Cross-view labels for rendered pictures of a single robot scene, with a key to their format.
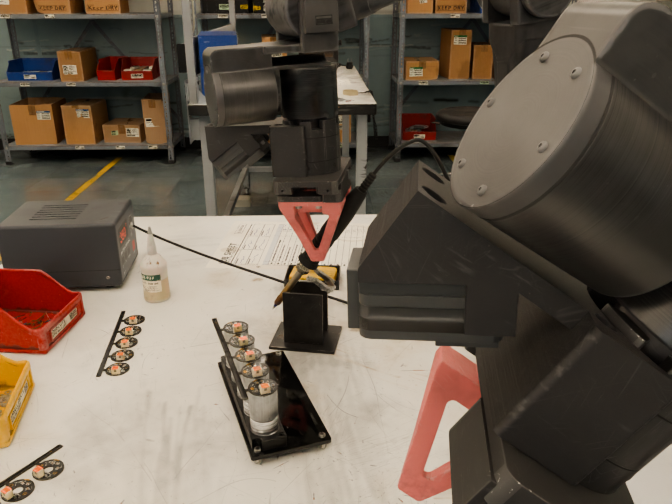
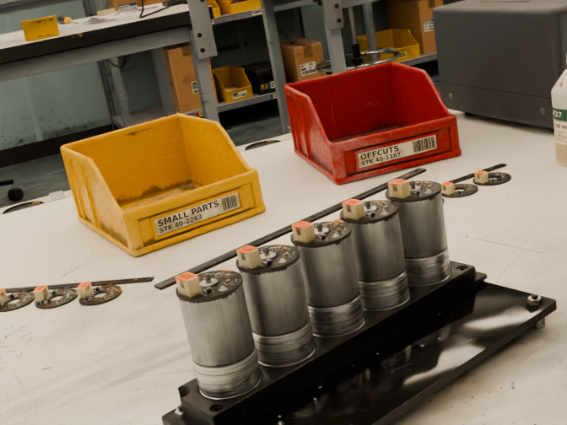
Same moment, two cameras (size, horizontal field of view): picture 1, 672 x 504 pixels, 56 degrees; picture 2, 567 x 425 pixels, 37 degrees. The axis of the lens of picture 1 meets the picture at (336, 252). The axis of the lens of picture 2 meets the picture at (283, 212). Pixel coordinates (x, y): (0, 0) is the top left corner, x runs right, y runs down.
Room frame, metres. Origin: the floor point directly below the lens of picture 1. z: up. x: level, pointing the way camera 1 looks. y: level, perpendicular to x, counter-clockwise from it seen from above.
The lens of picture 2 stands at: (0.41, -0.22, 0.93)
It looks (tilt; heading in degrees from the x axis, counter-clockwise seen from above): 18 degrees down; 73
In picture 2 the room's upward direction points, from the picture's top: 10 degrees counter-clockwise
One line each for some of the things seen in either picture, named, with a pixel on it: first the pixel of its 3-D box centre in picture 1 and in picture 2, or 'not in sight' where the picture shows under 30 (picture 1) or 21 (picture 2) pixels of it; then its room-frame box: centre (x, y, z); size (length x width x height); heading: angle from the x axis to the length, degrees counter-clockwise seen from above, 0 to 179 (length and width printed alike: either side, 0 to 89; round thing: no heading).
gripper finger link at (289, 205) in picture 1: (317, 216); not in sight; (0.65, 0.02, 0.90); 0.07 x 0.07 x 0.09; 81
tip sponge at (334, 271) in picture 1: (313, 276); not in sight; (0.81, 0.03, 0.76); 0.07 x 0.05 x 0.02; 87
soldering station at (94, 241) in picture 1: (73, 244); (547, 53); (0.83, 0.37, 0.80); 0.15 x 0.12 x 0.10; 95
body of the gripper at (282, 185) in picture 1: (312, 151); not in sight; (0.65, 0.02, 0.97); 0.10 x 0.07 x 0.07; 171
